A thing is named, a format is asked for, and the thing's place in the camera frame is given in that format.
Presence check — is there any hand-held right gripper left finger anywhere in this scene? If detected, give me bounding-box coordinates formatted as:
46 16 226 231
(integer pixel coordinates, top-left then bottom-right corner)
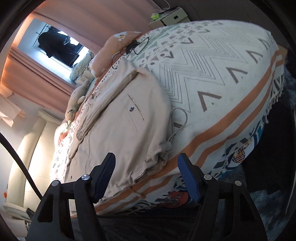
27 152 116 241

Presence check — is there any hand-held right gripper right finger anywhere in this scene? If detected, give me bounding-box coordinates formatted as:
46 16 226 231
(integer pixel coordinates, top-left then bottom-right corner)
178 153 269 241

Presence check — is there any beige jacket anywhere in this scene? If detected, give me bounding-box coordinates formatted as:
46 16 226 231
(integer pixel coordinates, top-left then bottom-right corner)
63 58 188 202

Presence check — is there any cartoon printed bed sheet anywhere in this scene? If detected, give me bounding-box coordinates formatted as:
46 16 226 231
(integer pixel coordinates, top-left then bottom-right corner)
102 130 278 216

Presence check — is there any cream padded headboard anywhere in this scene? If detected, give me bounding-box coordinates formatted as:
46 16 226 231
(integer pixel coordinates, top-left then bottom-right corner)
16 109 70 209

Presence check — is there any grey plush toy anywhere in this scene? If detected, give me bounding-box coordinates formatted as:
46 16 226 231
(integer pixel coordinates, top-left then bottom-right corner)
65 79 90 122

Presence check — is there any white printed quilt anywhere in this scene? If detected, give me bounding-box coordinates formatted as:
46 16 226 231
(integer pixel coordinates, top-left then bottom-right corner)
75 70 94 87

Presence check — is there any white patterned bedspread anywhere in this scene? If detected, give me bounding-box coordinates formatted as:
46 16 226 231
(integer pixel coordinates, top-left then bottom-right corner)
50 20 288 212

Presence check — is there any white hanging shirt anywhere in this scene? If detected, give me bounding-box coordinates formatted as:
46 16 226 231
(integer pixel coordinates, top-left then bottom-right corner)
0 91 26 127

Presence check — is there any crumpled light bedding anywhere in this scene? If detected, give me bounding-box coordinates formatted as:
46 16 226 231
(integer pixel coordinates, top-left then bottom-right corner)
69 51 93 75

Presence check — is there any pink printed pillow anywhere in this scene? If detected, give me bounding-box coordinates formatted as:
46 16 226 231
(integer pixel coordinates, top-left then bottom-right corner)
89 31 144 78

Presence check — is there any window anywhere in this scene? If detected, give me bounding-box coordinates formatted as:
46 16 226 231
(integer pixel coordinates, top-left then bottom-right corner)
17 19 90 81

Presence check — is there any dark hanging jacket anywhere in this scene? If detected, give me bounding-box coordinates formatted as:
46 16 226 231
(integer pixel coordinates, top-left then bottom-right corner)
38 26 80 67

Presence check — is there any white nightstand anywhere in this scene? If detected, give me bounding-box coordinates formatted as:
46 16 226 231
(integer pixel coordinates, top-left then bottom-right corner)
148 6 190 26

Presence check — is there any black cable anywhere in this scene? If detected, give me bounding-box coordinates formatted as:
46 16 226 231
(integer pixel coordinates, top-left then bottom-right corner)
0 133 44 200

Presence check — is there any black device with cable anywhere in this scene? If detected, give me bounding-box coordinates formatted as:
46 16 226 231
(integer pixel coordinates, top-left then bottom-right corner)
111 37 150 70

